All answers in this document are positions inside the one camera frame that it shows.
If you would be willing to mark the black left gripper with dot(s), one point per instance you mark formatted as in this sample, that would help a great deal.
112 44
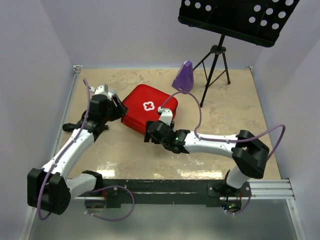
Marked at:
120 110

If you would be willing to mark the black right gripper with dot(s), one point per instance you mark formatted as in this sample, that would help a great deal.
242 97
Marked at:
147 134

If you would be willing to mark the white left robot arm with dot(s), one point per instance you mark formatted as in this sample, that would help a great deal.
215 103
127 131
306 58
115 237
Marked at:
49 188

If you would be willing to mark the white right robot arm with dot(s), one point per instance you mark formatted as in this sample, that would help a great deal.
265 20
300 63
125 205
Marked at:
248 152

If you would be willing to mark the black microphone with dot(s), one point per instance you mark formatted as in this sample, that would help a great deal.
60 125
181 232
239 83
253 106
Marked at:
68 127

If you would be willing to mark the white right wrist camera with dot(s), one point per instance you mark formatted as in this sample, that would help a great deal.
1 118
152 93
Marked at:
165 115

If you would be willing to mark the red black medicine kit case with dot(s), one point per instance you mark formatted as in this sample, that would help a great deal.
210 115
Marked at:
142 103

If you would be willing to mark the black music stand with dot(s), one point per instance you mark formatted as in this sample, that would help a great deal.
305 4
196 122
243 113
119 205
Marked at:
257 22

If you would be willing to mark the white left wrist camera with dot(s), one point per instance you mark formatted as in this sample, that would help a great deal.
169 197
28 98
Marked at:
103 90

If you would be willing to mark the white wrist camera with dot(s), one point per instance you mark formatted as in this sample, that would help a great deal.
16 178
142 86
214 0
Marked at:
165 115
103 90

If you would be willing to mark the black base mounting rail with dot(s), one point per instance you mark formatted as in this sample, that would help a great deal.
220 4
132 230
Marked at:
170 192

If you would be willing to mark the purple metronome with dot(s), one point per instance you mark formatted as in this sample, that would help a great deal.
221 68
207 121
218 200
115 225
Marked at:
184 80

